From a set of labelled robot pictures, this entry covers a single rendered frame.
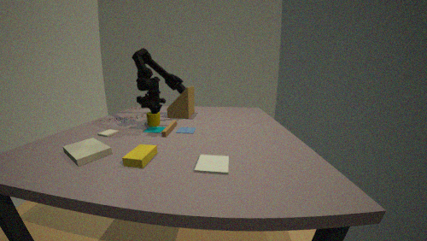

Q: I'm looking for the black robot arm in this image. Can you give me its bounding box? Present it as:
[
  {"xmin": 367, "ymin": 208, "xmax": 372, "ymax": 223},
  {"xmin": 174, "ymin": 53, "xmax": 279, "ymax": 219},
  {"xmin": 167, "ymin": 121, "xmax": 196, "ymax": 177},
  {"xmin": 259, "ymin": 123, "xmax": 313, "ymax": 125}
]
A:
[{"xmin": 132, "ymin": 48, "xmax": 185, "ymax": 104}]

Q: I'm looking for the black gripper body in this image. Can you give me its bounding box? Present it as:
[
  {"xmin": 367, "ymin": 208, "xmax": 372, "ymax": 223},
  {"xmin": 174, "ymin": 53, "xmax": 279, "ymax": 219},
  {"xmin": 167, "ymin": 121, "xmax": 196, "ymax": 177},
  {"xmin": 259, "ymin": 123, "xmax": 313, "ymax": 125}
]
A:
[{"xmin": 141, "ymin": 90, "xmax": 166, "ymax": 109}]

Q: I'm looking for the tan wooden plank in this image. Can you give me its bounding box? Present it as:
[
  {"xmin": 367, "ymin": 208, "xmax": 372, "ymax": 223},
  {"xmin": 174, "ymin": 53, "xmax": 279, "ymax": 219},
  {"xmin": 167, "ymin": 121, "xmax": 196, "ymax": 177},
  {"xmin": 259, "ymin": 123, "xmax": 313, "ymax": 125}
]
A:
[{"xmin": 161, "ymin": 120, "xmax": 177, "ymax": 138}]

